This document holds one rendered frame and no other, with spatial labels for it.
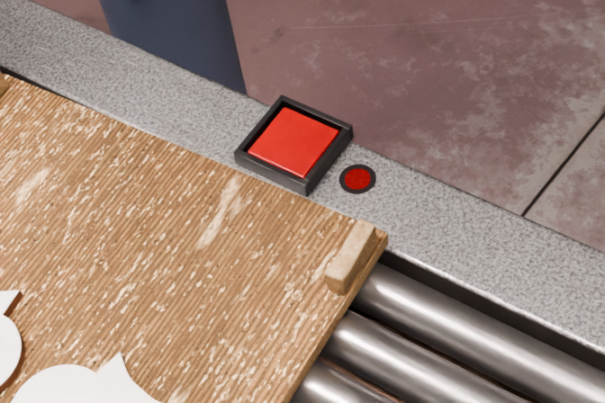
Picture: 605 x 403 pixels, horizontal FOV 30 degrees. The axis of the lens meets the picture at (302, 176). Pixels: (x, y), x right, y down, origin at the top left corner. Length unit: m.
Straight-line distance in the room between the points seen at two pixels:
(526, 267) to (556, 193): 1.18
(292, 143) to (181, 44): 0.59
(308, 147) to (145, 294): 0.19
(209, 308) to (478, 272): 0.22
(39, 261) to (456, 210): 0.35
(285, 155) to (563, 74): 1.35
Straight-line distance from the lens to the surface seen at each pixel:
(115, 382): 0.87
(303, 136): 0.99
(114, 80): 1.09
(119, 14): 1.54
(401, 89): 2.25
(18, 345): 0.91
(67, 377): 0.88
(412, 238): 0.93
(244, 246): 0.92
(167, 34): 1.54
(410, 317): 0.90
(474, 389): 0.86
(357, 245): 0.88
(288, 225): 0.92
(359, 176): 0.97
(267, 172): 0.97
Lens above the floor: 1.69
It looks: 53 degrees down
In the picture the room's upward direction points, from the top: 10 degrees counter-clockwise
